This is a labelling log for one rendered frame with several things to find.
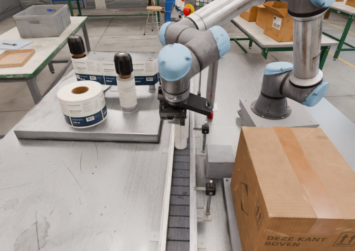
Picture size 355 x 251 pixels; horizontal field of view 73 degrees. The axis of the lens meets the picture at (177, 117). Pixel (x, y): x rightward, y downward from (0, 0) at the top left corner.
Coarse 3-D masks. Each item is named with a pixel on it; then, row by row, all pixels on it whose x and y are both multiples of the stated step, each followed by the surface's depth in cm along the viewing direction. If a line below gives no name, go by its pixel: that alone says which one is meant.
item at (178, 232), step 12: (180, 156) 95; (180, 168) 90; (180, 180) 85; (180, 192) 81; (180, 204) 77; (180, 216) 74; (168, 228) 71; (180, 228) 71; (168, 240) 68; (180, 240) 68
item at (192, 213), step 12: (192, 120) 101; (192, 132) 95; (192, 144) 89; (192, 156) 84; (192, 168) 79; (192, 180) 75; (192, 192) 71; (192, 204) 68; (192, 216) 65; (192, 228) 62; (192, 240) 59
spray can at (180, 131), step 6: (186, 114) 91; (186, 120) 91; (174, 126) 94; (180, 126) 91; (186, 126) 93; (174, 132) 96; (180, 132) 93; (186, 132) 95; (180, 138) 95; (186, 138) 97; (180, 144) 97; (186, 144) 99
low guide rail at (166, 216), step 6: (174, 138) 100; (168, 174) 83; (168, 180) 81; (168, 186) 79; (168, 192) 77; (168, 198) 75; (168, 204) 73; (168, 210) 72; (168, 216) 72; (162, 234) 66; (162, 240) 64; (162, 246) 63
